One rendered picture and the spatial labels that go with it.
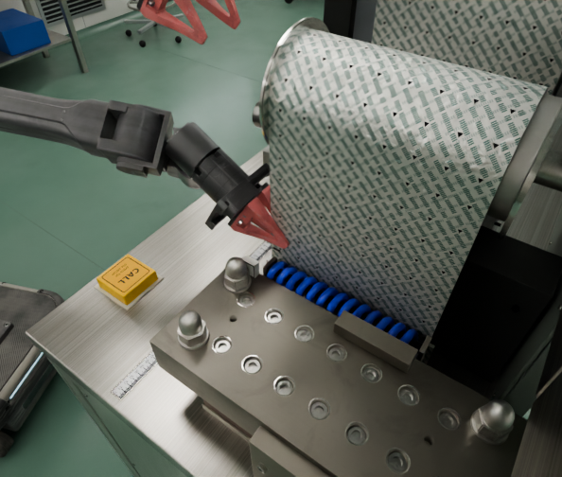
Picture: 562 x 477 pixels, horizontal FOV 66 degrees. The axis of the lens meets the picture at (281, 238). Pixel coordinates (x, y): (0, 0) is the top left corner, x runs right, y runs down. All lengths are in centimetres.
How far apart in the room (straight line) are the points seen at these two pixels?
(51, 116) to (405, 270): 47
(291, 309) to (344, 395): 12
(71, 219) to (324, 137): 208
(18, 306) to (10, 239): 72
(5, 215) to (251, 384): 223
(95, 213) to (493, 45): 209
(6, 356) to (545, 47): 158
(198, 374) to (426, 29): 50
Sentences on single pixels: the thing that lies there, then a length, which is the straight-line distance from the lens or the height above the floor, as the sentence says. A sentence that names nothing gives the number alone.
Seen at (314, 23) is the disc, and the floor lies 132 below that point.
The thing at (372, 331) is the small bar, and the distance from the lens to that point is 53.
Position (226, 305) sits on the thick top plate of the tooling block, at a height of 103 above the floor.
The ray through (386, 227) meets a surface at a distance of 47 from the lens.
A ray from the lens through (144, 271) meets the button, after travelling 77.
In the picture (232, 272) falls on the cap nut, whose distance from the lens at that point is 55.
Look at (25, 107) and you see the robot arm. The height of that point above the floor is 121.
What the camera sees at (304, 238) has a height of 109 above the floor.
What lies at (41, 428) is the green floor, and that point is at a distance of 178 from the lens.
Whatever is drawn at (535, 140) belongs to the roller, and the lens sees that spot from 41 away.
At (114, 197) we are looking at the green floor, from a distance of 249.
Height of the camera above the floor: 148
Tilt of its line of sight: 45 degrees down
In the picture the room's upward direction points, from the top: straight up
